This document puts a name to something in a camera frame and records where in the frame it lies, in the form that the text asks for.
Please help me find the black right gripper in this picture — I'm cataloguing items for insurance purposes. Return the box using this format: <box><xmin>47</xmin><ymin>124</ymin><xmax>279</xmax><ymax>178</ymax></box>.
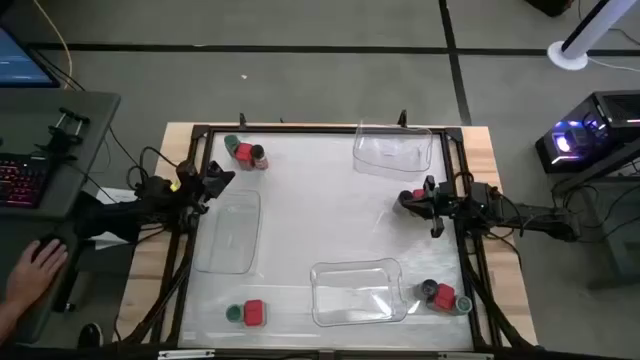
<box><xmin>409</xmin><ymin>174</ymin><xmax>455</xmax><ymax>239</ymax></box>

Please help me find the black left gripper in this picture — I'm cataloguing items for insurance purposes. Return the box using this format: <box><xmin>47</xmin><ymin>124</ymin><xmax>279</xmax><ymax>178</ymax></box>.
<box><xmin>175</xmin><ymin>160</ymin><xmax>236</xmax><ymax>216</ymax></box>

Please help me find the black lid jar red spice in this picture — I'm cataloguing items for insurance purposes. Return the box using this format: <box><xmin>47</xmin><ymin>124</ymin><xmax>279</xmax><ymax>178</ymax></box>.
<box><xmin>249</xmin><ymin>143</ymin><xmax>270</xmax><ymax>171</ymax></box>

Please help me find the person's forearm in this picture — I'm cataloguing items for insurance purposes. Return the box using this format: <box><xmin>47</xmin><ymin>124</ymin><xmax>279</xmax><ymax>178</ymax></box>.
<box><xmin>0</xmin><ymin>297</ymin><xmax>26</xmax><ymax>342</ymax></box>

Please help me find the clear plastic bin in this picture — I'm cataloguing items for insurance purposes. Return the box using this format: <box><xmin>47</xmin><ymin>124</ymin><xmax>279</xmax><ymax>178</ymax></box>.
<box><xmin>352</xmin><ymin>122</ymin><xmax>434</xmax><ymax>182</ymax></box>
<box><xmin>192</xmin><ymin>188</ymin><xmax>263</xmax><ymax>275</ymax></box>
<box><xmin>309</xmin><ymin>257</ymin><xmax>408</xmax><ymax>328</ymax></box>

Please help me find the white printed box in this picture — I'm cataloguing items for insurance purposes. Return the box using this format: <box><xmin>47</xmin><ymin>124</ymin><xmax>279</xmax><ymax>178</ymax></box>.
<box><xmin>92</xmin><ymin>187</ymin><xmax>144</xmax><ymax>251</ymax></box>

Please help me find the black clamp holder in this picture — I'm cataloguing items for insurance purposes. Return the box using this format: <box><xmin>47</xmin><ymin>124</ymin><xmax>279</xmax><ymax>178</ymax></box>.
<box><xmin>34</xmin><ymin>106</ymin><xmax>91</xmax><ymax>161</ymax></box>

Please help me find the black computer mouse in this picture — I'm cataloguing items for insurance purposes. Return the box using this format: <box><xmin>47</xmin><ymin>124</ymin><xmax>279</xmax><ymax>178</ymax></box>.
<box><xmin>32</xmin><ymin>233</ymin><xmax>64</xmax><ymax>261</ymax></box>

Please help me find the black computer case with lights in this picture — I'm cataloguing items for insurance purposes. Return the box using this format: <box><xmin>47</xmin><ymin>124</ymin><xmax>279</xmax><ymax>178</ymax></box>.
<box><xmin>534</xmin><ymin>89</ymin><xmax>640</xmax><ymax>175</ymax></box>

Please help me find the backlit black keyboard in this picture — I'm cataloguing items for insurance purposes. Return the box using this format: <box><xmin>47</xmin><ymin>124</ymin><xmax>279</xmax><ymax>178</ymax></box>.
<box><xmin>0</xmin><ymin>154</ymin><xmax>51</xmax><ymax>209</ymax></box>

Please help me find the person's black shoe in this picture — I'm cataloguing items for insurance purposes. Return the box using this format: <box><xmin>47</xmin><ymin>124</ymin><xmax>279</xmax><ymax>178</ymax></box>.
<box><xmin>77</xmin><ymin>322</ymin><xmax>105</xmax><ymax>350</ymax></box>

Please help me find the person's hand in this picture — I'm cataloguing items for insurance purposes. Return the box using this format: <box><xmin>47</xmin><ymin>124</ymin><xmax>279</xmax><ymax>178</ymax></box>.
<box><xmin>5</xmin><ymin>238</ymin><xmax>70</xmax><ymax>307</ymax></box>

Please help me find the dark grey side desk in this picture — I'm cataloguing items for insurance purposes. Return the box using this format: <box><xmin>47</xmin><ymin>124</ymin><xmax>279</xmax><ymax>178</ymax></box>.
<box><xmin>552</xmin><ymin>144</ymin><xmax>640</xmax><ymax>291</ymax></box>

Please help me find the computer monitor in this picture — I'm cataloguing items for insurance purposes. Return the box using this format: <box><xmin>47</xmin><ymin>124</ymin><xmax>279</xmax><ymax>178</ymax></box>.
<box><xmin>0</xmin><ymin>27</ymin><xmax>61</xmax><ymax>89</ymax></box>

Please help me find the white tower fan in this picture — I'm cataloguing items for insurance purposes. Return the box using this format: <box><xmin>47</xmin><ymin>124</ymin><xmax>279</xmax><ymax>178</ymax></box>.
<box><xmin>546</xmin><ymin>0</ymin><xmax>640</xmax><ymax>72</ymax></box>

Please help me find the black floor object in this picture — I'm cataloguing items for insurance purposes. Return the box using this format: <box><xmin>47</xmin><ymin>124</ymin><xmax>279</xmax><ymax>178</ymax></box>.
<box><xmin>524</xmin><ymin>0</ymin><xmax>574</xmax><ymax>17</ymax></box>

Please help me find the black aluminium table frame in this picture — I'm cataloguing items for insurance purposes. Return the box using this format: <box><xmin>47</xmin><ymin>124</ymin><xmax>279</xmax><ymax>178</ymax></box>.
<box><xmin>119</xmin><ymin>122</ymin><xmax>539</xmax><ymax>360</ymax></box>

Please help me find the yellow cable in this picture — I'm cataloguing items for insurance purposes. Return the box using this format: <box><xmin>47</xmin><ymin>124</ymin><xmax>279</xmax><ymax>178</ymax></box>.
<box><xmin>32</xmin><ymin>0</ymin><xmax>74</xmax><ymax>91</ymax></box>

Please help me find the white power cable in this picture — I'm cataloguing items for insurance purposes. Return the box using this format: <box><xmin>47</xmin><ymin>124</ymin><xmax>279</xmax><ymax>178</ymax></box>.
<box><xmin>587</xmin><ymin>54</ymin><xmax>640</xmax><ymax>74</ymax></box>

